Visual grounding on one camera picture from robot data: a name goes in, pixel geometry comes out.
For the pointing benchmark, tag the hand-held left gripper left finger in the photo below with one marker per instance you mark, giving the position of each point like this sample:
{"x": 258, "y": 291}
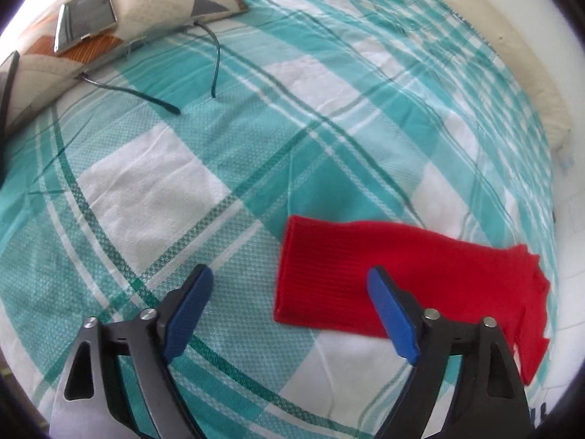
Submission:
{"x": 187, "y": 311}

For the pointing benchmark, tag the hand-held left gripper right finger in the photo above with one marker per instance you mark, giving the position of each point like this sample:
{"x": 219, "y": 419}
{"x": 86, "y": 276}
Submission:
{"x": 393, "y": 311}

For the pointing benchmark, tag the red sweater with white rabbit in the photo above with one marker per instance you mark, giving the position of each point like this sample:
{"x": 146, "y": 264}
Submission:
{"x": 347, "y": 274}

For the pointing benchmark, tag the teal plaid bed sheet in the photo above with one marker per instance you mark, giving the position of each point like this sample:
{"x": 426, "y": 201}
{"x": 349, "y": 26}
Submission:
{"x": 320, "y": 123}

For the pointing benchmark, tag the cream padded headboard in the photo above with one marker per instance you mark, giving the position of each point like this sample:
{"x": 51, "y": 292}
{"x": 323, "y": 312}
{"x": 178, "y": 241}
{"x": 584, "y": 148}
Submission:
{"x": 516, "y": 45}

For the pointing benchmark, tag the silver smartphone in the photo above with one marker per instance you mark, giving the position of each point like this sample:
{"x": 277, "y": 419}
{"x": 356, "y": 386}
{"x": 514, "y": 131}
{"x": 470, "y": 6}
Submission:
{"x": 84, "y": 18}

